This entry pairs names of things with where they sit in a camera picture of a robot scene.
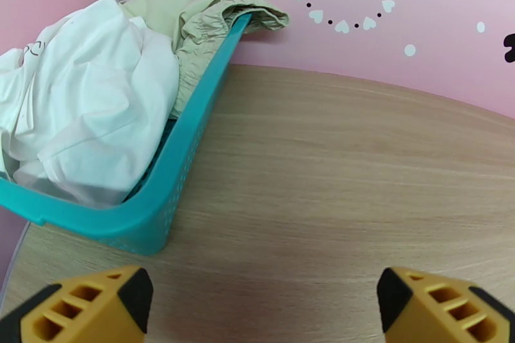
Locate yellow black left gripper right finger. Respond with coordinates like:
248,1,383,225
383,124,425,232
377,266,515,343

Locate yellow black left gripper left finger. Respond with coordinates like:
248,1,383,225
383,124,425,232
0,265,154,343

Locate white t-shirt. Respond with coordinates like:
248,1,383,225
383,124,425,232
0,0,181,210

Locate beige shorts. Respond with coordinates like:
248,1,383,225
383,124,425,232
120,0,290,120

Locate teal plastic laundry basket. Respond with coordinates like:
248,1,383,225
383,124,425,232
0,12,254,257

